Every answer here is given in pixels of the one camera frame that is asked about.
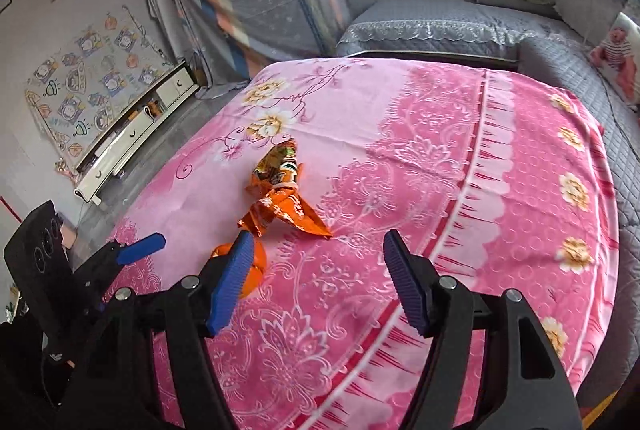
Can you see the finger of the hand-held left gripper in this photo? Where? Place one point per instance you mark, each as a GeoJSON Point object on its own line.
{"type": "Point", "coordinates": [145, 247]}

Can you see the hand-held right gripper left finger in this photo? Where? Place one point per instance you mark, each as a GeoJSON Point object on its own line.
{"type": "Point", "coordinates": [230, 285]}

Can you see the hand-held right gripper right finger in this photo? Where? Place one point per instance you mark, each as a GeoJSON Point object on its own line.
{"type": "Point", "coordinates": [407, 285]}

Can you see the orange printed snack wrapper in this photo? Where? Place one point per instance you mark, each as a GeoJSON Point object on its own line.
{"type": "Point", "coordinates": [285, 210]}

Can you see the small orange wrapper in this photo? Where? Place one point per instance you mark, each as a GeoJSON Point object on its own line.
{"type": "Point", "coordinates": [256, 270]}

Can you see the white low cabinet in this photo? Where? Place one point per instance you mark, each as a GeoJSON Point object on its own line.
{"type": "Point", "coordinates": [135, 129]}

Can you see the pink floral blanket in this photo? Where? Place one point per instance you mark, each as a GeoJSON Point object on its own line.
{"type": "Point", "coordinates": [400, 149]}

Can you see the white hanging garment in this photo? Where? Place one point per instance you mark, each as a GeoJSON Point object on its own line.
{"type": "Point", "coordinates": [160, 4]}

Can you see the baby print pillow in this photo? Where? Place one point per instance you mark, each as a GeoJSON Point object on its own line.
{"type": "Point", "coordinates": [617, 54]}

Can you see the cartoon print wall cloth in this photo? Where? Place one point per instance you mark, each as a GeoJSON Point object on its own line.
{"type": "Point", "coordinates": [90, 79]}

